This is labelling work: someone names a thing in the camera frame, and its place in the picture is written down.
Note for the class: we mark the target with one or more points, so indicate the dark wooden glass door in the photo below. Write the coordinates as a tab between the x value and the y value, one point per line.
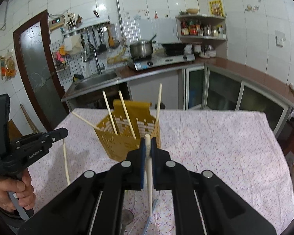
38	73

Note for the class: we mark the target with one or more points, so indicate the orange hanging bag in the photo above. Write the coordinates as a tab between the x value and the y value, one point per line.
7	66

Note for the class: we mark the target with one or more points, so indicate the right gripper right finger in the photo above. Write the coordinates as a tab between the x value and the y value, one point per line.
203	203

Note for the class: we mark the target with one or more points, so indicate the corner wall shelf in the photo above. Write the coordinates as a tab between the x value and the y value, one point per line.
198	27

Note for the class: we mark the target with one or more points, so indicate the black wok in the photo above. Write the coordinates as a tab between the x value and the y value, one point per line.
174	49

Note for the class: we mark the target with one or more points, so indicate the yellow wall poster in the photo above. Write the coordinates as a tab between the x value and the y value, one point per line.
216	8

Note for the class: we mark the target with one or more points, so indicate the yellow perforated utensil holder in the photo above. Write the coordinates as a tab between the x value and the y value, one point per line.
117	146

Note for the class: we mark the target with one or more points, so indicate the metal spoon black handle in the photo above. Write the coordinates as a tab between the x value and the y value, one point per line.
126	218

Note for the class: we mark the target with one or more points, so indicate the gas stove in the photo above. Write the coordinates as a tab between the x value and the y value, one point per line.
156	61

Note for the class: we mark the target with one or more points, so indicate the white wall socket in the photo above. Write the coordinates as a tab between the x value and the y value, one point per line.
280	38

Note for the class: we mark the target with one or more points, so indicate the kitchen counter cabinets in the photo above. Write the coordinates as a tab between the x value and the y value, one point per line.
214	83

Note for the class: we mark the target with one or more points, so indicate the chopstick lone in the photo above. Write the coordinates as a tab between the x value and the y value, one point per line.
109	112

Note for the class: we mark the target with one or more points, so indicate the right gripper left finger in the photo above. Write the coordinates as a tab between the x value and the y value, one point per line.
92	204

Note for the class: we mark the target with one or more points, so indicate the steel cooking pot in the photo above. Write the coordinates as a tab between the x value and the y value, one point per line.
142	48

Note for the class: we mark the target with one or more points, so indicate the wall utensil rack shelf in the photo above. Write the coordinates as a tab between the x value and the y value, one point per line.
85	25

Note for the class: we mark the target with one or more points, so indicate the steel kitchen sink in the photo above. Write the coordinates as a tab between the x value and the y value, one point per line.
96	80

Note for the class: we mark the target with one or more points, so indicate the sink faucet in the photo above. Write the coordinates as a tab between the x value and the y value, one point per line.
92	55

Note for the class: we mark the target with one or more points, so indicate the light blue plastic spoon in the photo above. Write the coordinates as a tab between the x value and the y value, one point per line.
149	218

